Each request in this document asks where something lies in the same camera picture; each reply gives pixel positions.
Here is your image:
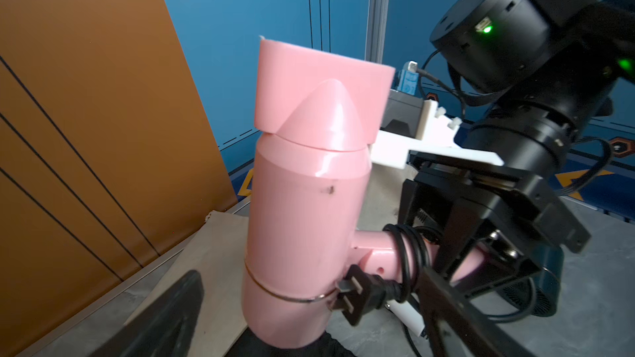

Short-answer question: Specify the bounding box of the dark green hair dryer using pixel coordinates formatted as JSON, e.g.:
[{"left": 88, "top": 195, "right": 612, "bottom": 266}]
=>
[{"left": 496, "top": 246, "right": 565, "bottom": 317}]

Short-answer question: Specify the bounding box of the white hair dryer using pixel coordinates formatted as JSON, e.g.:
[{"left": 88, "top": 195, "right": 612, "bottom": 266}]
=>
[{"left": 385, "top": 300, "right": 425, "bottom": 337}]

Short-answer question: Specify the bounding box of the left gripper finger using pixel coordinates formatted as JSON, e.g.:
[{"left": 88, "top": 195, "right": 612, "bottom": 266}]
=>
[{"left": 92, "top": 270, "right": 204, "bottom": 356}]

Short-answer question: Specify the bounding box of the beige cloth bag rear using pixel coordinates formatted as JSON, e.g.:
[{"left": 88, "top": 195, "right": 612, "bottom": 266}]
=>
[{"left": 127, "top": 212, "right": 248, "bottom": 356}]

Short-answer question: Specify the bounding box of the pink hair dryer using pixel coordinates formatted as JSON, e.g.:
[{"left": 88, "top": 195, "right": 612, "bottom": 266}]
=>
[{"left": 241, "top": 35, "right": 485, "bottom": 350}]

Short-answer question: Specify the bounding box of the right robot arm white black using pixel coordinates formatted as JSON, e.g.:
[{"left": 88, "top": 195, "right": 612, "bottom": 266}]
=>
[{"left": 397, "top": 0, "right": 634, "bottom": 356}]

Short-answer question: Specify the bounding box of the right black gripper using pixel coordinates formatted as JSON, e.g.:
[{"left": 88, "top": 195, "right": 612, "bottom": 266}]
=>
[{"left": 399, "top": 153, "right": 590, "bottom": 356}]

